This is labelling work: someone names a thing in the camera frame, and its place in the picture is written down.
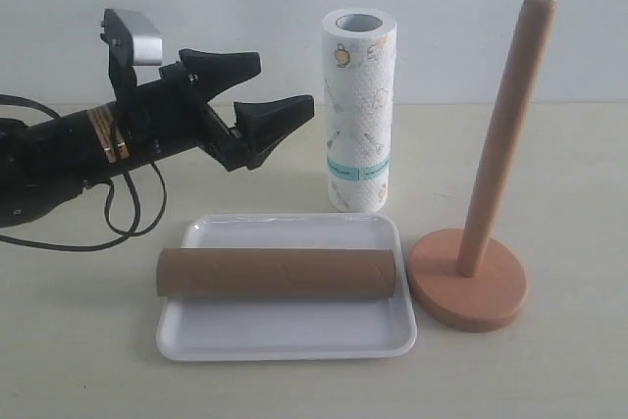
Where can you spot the white rectangular tray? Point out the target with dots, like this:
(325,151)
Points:
(206,330)

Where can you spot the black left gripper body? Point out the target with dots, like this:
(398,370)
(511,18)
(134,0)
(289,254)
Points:
(155,125)

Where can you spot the brown cardboard tube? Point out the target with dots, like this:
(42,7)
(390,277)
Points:
(276,273)

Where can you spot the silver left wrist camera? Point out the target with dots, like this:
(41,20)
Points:
(132,38)

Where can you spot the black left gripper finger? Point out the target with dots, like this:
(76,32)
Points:
(207,75)
(263,126)

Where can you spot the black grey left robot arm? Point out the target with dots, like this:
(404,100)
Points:
(48,164)

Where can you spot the wooden paper towel holder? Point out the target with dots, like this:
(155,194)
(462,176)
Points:
(464,278)

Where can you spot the printed white paper towel roll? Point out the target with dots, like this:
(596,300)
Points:
(358,57)

